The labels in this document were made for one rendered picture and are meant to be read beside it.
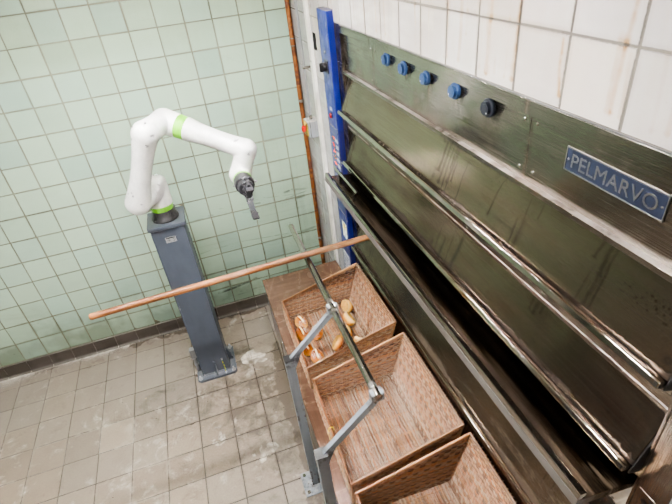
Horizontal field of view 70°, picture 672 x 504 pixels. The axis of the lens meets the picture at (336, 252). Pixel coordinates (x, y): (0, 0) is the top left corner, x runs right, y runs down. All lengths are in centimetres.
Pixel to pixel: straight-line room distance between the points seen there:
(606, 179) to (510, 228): 33
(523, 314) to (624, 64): 69
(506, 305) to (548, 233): 31
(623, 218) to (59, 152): 295
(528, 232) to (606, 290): 25
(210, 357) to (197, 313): 39
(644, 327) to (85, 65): 287
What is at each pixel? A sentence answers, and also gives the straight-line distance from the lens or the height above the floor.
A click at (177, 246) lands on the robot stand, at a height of 105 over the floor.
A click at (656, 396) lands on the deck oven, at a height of 165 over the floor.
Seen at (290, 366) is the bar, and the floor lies 92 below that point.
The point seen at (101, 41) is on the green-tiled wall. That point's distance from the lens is 312.
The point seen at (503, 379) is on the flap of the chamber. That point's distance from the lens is 140.
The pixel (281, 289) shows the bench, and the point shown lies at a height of 58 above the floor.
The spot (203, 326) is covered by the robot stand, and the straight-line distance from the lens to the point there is 320.
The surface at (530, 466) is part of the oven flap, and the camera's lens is 172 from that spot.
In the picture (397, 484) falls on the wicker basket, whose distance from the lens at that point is 202.
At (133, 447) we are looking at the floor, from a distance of 333.
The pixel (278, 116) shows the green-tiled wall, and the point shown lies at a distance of 327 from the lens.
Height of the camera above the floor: 245
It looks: 34 degrees down
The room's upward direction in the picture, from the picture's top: 7 degrees counter-clockwise
